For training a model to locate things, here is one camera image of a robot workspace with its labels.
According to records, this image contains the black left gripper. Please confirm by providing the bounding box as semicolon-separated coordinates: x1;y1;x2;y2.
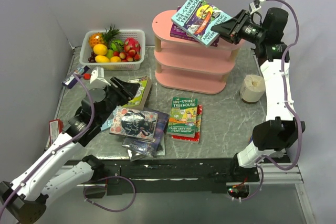
97;76;140;125

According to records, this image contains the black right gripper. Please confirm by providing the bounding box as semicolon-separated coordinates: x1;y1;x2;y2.
211;9;267;45

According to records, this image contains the light blue 143-storey treehouse book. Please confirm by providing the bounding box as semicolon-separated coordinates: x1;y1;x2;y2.
171;0;232;47

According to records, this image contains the purple 117-storey treehouse book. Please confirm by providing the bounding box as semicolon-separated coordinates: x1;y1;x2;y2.
170;6;220;48

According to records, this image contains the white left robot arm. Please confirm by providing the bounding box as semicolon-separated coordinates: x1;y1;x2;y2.
1;77;140;223

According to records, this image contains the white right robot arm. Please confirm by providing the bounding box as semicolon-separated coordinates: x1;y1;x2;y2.
211;7;306;182

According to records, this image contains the lime green comic book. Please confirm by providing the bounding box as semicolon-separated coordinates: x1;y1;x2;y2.
123;76;152;110

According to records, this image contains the floral Little Women book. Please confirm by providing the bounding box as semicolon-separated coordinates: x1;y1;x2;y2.
109;106;158;142

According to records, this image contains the pink dragon fruit toy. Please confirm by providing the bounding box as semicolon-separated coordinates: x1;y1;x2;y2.
124;38;141;52

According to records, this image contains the yellow mango toy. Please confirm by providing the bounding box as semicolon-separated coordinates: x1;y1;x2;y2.
95;55;110;63

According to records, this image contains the light blue cat book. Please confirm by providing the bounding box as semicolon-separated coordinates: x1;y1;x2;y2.
101;119;113;131

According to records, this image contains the orange toy fruit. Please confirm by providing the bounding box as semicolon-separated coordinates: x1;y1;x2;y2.
93;44;108;56

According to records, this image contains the pink three-tier shelf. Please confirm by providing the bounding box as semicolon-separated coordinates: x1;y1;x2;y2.
152;10;244;94

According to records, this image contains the white plastic fruit basket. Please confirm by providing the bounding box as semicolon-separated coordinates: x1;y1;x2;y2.
79;29;145;70

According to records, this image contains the toy pineapple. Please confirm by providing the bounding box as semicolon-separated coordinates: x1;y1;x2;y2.
88;25;120;48

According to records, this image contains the green 104-storey treehouse book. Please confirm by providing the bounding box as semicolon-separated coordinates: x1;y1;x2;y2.
167;97;198;137

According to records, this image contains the dark purple book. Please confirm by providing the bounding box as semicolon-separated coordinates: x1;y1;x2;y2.
121;108;170;158

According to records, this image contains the beige paper roll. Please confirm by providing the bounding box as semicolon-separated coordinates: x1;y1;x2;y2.
239;74;266;103

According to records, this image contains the purple white toothpaste box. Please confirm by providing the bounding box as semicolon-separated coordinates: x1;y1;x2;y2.
61;65;89;89

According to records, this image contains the red book under green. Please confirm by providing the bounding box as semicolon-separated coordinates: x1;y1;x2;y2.
172;105;203;144

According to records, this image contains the red box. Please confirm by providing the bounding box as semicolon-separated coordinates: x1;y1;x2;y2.
49;119;64;147

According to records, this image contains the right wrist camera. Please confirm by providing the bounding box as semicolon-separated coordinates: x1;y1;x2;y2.
249;0;266;15

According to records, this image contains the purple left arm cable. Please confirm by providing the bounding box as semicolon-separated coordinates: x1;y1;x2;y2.
0;73;96;217

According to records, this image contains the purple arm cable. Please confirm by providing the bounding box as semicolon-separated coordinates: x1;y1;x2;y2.
256;0;302;171
0;73;96;217

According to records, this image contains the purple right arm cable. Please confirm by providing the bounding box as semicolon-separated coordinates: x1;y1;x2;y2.
256;0;302;171

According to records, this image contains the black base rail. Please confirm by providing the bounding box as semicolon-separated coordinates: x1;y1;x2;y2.
87;158;259;196

